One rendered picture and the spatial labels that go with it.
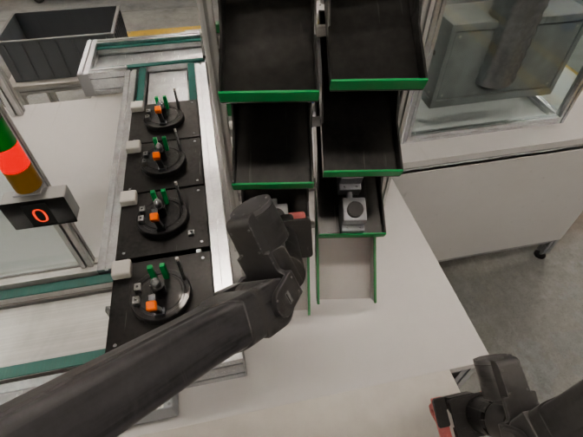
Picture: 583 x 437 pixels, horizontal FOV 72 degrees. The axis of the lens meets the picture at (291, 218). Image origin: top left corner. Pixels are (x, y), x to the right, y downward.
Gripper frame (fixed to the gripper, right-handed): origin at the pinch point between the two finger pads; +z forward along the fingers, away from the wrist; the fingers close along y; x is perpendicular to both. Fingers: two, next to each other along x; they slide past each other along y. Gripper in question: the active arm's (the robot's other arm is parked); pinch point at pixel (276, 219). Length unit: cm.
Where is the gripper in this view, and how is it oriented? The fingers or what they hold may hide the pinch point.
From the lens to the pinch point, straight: 70.4
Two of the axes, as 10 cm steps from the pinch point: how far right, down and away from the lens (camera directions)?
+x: 0.7, 9.2, 3.7
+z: -0.8, -3.7, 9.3
